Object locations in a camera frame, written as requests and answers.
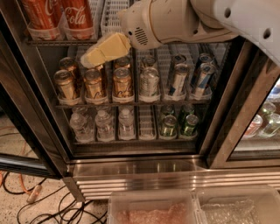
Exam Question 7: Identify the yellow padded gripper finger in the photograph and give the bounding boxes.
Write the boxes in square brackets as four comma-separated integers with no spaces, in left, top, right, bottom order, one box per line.
[80,32,131,68]

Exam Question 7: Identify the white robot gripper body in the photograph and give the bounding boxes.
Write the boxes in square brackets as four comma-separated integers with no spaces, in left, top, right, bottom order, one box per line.
[118,0,236,50]

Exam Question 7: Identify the red coca-cola can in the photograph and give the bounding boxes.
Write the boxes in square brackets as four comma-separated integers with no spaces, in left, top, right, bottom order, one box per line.
[61,0,94,40]
[21,0,63,41]

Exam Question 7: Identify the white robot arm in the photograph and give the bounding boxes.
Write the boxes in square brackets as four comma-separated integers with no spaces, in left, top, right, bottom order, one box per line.
[80,0,280,68]

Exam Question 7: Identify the gold can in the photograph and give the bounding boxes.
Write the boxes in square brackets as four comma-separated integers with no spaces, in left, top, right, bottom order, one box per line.
[84,68,106,100]
[53,69,79,100]
[96,65,108,85]
[59,57,82,85]
[114,56,130,69]
[113,67,133,98]

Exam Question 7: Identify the white empty shelf tray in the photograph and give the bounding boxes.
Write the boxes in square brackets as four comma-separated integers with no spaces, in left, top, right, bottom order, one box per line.
[101,0,130,35]

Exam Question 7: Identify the back silver can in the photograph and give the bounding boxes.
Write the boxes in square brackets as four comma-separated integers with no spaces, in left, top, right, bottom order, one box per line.
[141,55,157,69]

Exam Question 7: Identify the front silver green can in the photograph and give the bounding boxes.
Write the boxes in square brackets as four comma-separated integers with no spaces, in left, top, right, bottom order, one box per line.
[140,67,160,97]

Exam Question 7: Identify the back slim dark can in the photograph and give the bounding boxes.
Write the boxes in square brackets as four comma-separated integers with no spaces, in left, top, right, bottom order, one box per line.
[168,54,186,81]

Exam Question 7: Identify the back left gold can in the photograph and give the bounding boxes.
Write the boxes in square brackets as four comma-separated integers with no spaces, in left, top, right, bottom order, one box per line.
[59,57,82,85]

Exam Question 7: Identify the front left gold can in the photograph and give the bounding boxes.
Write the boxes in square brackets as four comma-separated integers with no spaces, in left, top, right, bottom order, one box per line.
[53,69,79,100]

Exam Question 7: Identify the back right slim blue can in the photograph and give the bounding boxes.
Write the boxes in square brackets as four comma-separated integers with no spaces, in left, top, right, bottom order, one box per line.
[192,52,216,78]

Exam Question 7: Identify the slim blue can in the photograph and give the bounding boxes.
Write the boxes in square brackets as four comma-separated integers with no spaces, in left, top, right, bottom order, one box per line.
[192,52,216,78]
[192,63,216,98]

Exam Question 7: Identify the front slim silver-blue can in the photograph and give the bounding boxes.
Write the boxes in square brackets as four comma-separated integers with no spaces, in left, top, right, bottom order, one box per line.
[168,64,189,96]

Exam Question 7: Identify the back left green can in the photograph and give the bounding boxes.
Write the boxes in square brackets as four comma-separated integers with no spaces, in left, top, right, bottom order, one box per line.
[159,104,175,123]

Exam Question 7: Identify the front right slim blue can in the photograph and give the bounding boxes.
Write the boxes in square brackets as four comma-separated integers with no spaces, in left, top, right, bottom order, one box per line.
[192,63,216,98]

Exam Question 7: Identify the back right green can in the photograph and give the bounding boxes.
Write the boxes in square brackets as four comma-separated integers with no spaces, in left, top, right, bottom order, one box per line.
[178,103,194,123]

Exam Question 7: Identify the front left green can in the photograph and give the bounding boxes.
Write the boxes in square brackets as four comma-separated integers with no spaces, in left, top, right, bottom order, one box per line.
[160,115,177,137]

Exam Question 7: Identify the stainless steel fridge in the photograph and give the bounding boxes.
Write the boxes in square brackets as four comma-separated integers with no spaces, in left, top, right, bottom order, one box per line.
[0,0,280,201]

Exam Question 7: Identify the front right green can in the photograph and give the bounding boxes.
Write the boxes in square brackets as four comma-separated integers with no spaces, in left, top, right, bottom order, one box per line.
[180,114,199,137]

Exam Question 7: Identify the open fridge glass door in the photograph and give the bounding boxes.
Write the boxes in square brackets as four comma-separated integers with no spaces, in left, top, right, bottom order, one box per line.
[0,2,69,179]

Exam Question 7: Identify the right water bottle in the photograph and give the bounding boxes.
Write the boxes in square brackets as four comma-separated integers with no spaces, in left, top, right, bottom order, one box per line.
[118,108,135,140]

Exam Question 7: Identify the water bottle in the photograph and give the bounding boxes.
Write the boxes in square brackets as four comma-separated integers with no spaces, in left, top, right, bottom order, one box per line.
[118,108,135,140]
[94,110,115,142]
[70,113,95,144]

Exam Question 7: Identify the middle water bottle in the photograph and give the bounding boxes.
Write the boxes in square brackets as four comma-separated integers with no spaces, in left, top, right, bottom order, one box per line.
[94,110,115,142]

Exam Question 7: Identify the left water bottle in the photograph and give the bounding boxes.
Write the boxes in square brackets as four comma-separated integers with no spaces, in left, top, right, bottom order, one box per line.
[70,113,95,144]

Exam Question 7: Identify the bottle behind right door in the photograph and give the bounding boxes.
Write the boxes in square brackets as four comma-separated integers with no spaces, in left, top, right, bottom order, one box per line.
[258,113,280,137]

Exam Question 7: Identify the left clear plastic bin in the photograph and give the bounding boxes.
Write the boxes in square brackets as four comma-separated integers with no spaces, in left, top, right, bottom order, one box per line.
[108,189,198,224]

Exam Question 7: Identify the clear plastic bin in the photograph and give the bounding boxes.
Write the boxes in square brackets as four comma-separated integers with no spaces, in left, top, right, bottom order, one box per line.
[108,189,198,224]
[196,185,280,224]

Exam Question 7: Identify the right clear plastic bin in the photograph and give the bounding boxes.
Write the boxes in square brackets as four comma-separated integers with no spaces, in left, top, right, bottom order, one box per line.
[196,185,280,224]

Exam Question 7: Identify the black floor cables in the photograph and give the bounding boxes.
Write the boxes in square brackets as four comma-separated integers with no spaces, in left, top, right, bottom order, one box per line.
[2,171,109,224]

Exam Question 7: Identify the orange extension cord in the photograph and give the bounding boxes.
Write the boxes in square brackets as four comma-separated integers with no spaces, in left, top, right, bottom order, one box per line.
[0,125,43,204]

